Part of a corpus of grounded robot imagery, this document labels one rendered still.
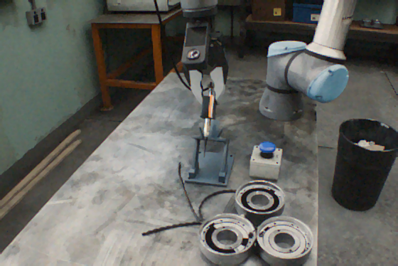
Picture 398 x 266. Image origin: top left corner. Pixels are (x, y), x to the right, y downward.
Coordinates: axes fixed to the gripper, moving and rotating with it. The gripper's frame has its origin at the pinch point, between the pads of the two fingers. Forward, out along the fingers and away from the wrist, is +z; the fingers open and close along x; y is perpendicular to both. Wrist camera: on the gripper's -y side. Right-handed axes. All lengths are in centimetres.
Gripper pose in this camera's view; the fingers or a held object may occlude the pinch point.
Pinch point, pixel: (210, 100)
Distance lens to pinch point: 75.9
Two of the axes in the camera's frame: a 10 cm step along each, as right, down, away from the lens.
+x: -9.8, 0.3, 2.0
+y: 1.6, -5.0, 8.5
